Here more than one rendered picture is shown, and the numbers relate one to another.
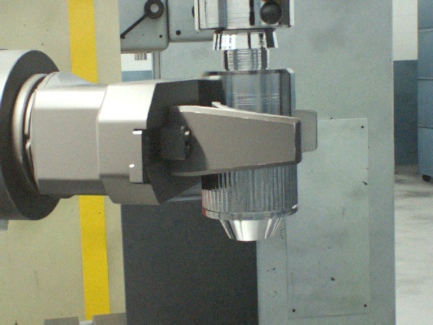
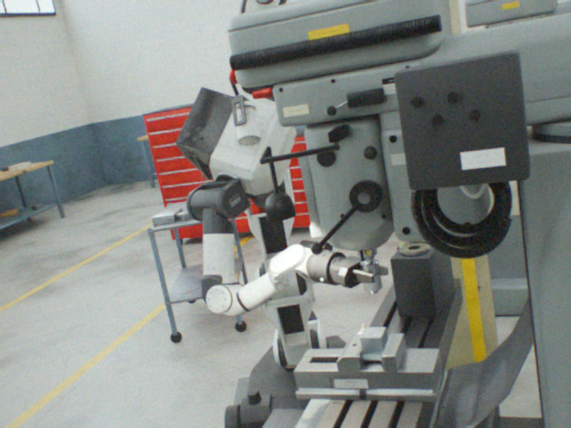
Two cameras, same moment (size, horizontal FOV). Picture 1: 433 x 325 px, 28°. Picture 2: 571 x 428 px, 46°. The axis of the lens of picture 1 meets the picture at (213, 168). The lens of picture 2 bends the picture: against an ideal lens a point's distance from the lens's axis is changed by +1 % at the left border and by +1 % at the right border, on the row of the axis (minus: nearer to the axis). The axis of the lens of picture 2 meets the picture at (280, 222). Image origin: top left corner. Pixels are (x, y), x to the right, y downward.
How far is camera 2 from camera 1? 134 cm
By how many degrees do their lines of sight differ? 34
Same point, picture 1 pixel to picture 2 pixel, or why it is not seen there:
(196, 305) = (414, 289)
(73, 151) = (337, 277)
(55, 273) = not seen: hidden behind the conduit
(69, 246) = not seen: hidden behind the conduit
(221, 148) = (361, 278)
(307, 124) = (384, 270)
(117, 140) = (341, 278)
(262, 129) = (366, 276)
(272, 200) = (372, 288)
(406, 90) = not seen: outside the picture
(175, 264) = (407, 277)
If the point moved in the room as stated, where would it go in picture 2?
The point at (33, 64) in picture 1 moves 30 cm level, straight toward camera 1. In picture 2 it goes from (334, 256) to (298, 301)
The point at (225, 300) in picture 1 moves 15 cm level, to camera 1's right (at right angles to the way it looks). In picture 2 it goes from (422, 288) to (473, 290)
